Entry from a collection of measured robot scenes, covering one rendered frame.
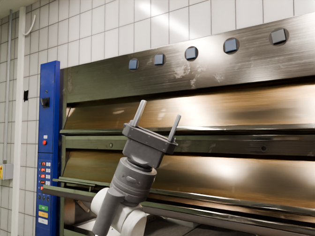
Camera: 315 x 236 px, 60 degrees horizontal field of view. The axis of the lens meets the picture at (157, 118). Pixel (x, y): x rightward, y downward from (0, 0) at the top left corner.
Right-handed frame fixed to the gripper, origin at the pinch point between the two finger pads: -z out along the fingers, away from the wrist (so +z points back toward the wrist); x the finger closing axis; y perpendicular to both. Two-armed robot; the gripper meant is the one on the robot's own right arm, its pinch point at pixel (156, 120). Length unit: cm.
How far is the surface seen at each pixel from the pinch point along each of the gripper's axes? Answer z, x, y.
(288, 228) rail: 17, -44, 20
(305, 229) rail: 14, -48, 18
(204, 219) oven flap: 28.4, -24.3, 31.0
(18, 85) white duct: 26, 107, 114
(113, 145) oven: 28, 22, 72
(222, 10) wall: -44, -3, 53
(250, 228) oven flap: 22.3, -36.5, 24.1
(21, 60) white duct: 10, 112, 116
